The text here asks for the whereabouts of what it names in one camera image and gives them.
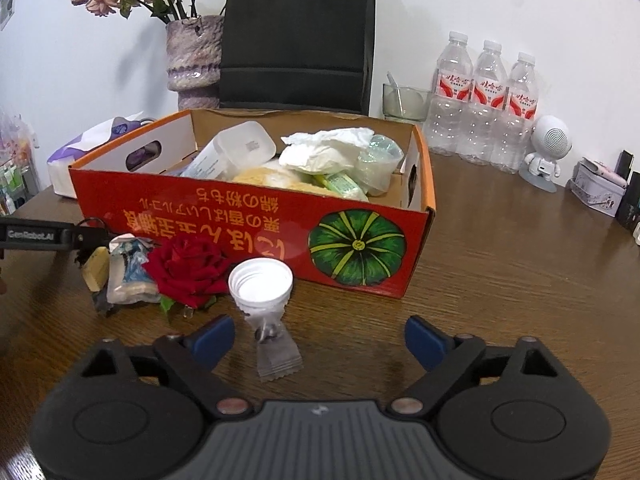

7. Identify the orange red cardboard box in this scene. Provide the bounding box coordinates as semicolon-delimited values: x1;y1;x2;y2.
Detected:
68;108;437;300

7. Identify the purple white tissue pack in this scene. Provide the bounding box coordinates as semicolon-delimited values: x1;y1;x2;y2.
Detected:
47;116;157;199

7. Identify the white tissue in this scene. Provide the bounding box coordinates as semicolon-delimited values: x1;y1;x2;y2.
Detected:
278;127;375;177

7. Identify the clear cotton swab box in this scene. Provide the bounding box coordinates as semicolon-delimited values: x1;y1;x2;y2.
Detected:
180;121;277;181

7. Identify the red artificial rose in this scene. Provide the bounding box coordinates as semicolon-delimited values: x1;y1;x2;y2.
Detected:
142;236;232;317

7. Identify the black paper bag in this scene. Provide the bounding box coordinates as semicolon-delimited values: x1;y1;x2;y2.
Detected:
218;0;377;116

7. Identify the pink oblong case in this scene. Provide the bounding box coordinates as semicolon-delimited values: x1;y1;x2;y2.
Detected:
581;157;629;189

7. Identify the white robot figure speaker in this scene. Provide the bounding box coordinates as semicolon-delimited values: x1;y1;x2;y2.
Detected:
518;115;571;194

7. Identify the white screw cap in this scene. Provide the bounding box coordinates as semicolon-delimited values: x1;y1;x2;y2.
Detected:
228;257;295;319

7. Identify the pale yellow block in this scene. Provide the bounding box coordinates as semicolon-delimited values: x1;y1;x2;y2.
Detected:
81;247;110;292

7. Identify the green white packet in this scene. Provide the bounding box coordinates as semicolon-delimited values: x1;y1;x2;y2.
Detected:
309;170;370;202

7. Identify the glass cup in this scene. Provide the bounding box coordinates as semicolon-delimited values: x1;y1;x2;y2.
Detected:
382;82;432;122

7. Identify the purple marbled vase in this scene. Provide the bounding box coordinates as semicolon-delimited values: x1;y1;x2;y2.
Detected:
165;15;225;111

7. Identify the white spoon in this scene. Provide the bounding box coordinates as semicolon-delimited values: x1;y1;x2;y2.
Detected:
386;70;407;113

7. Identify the clear plastic bag bundle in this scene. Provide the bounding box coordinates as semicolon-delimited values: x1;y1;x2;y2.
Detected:
356;135;405;197

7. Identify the shelf of small packets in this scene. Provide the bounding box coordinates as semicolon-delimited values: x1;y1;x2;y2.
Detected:
0;105;40;217

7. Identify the small black box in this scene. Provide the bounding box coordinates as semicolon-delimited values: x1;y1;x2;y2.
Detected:
616;149;636;182

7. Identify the small clear sachet with bolt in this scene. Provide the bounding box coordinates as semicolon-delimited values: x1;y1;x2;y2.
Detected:
247;312;305;384

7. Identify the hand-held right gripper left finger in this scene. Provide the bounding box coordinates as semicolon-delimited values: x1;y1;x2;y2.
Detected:
80;314;253;416

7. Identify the tall black box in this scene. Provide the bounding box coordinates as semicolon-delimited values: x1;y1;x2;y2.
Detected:
616;170;640;234

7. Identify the grey tin box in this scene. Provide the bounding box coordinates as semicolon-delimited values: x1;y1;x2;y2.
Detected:
569;162;629;219

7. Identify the clear snack packet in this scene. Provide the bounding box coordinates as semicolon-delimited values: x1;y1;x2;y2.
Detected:
106;234;162;307

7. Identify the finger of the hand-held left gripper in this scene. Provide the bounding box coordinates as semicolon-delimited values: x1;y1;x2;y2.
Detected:
75;217;113;253

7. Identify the clear water bottle red label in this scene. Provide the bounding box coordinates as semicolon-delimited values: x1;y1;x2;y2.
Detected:
459;40;510;167
491;51;540;175
428;31;474;157

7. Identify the yellow white plush toy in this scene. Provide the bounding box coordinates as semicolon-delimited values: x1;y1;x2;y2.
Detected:
232;161;322;194

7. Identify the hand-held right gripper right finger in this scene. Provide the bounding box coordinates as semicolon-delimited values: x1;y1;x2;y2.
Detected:
387;315;563;416

